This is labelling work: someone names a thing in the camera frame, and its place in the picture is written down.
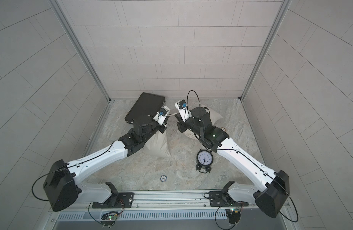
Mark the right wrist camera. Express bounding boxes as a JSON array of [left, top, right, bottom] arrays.
[[175, 100, 191, 122]]

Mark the circuit board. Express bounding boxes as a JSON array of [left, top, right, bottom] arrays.
[[225, 209, 241, 225], [100, 211, 120, 228]]

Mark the blue poker chip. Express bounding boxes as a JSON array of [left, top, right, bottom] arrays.
[[160, 175, 167, 182]]

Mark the black briefcase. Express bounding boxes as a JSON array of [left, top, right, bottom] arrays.
[[125, 92, 166, 124]]

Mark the left circuit board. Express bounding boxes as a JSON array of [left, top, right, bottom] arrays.
[[100, 211, 120, 228]]

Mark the right circuit board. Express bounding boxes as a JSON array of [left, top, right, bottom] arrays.
[[225, 209, 241, 225]]

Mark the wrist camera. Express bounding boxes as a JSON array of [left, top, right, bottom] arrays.
[[153, 105, 170, 126], [175, 100, 191, 122]]

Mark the aluminium mounting rail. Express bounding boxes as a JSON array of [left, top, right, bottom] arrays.
[[49, 189, 289, 222]]

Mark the black alarm clock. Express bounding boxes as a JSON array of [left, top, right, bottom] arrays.
[[195, 149, 214, 174]]

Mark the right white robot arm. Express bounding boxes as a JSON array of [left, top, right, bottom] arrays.
[[175, 100, 290, 226]]

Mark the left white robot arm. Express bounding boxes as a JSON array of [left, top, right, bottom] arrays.
[[43, 115, 169, 212]]

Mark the cream cloth bag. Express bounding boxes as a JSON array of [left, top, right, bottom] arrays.
[[144, 131, 171, 158], [183, 104, 222, 139]]

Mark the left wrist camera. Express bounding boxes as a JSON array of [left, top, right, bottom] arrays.
[[153, 105, 170, 126]]

